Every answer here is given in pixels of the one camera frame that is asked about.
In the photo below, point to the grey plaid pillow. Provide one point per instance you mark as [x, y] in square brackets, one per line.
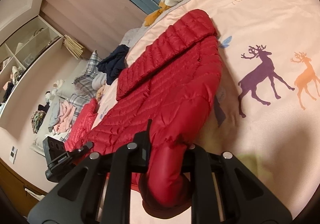
[84, 91]

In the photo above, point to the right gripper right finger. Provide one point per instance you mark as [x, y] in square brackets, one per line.
[222, 182]

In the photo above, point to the red down puffer jacket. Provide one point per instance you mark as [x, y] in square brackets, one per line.
[173, 84]

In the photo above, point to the pink deer print duvet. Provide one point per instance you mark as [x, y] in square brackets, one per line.
[266, 109]

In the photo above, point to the dark navy crumpled garment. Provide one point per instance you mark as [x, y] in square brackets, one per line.
[114, 64]

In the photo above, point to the white wall shelf unit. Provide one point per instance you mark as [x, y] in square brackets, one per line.
[21, 50]

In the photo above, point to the small plush toys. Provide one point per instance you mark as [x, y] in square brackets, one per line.
[52, 108]

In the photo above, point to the grey folded cloth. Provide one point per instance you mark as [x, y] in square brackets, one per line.
[99, 80]

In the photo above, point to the beige tassel curtain tieback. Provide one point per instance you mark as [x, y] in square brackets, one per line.
[74, 47]

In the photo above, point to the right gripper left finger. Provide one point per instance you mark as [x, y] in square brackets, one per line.
[99, 186]

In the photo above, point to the pink crumpled clothes pile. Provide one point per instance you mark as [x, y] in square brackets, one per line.
[61, 118]

